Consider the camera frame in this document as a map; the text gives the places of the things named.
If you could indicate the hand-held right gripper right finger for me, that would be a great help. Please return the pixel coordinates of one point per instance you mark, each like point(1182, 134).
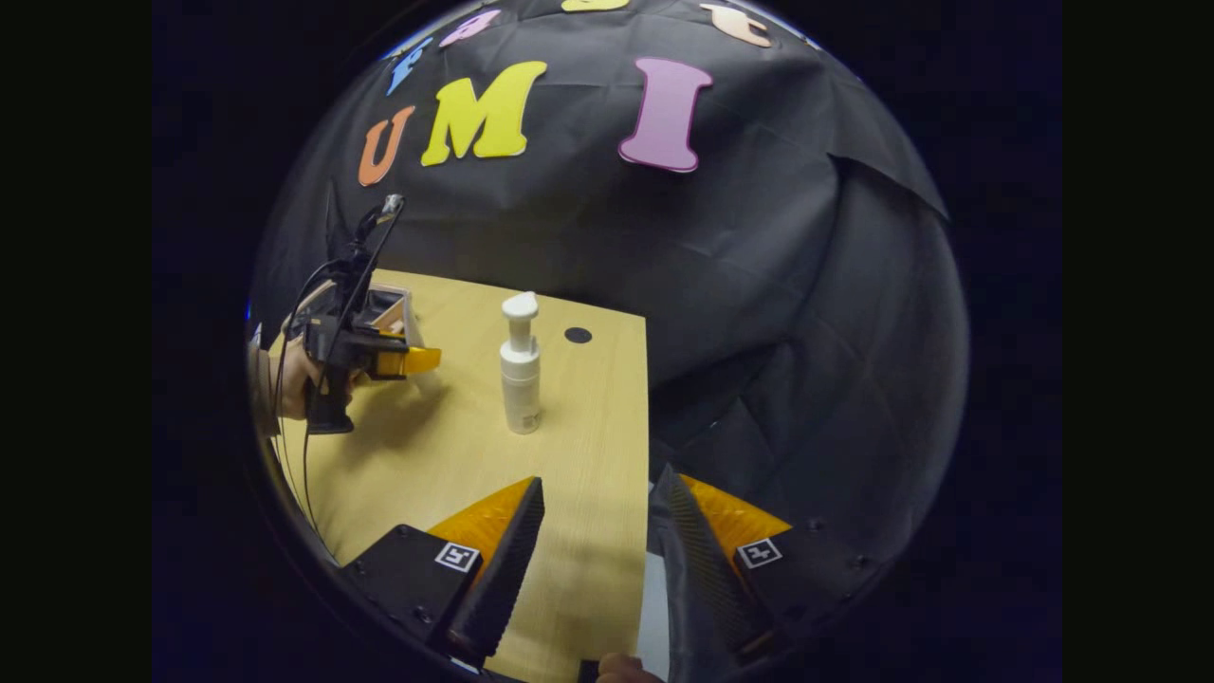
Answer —
point(707, 569)

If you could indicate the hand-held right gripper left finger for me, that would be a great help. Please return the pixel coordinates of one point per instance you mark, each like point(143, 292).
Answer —
point(503, 579)

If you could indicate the white pump bottle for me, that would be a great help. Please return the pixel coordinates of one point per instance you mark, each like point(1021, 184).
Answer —
point(521, 379)

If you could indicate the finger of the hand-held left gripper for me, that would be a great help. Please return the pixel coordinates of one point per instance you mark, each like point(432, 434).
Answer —
point(417, 360)

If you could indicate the black backdrop cloth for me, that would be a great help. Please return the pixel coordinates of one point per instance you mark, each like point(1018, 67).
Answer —
point(616, 237)

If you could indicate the pink suitcase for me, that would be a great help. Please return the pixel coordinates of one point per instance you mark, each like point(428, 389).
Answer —
point(391, 308)

